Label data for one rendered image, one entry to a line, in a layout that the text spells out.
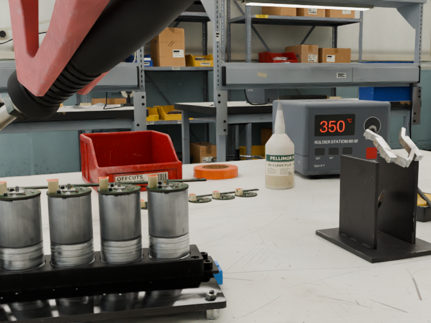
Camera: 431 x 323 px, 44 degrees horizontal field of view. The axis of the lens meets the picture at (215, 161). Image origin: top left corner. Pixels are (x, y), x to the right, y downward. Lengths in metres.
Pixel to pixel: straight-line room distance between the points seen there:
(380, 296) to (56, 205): 0.19
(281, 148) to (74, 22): 0.43
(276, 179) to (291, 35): 4.86
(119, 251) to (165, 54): 4.20
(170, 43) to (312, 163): 3.88
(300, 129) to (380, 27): 5.41
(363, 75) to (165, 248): 2.97
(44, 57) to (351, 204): 0.27
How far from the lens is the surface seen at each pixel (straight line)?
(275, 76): 2.92
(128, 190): 0.31
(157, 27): 0.20
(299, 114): 0.68
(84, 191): 0.31
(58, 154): 4.75
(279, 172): 0.61
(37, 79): 0.22
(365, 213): 0.40
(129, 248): 0.31
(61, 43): 0.21
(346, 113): 0.68
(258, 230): 0.45
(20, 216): 0.31
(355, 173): 0.40
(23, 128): 2.65
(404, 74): 3.43
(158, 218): 0.31
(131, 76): 2.64
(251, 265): 0.36
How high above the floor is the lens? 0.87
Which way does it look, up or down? 8 degrees down
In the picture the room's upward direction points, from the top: 1 degrees counter-clockwise
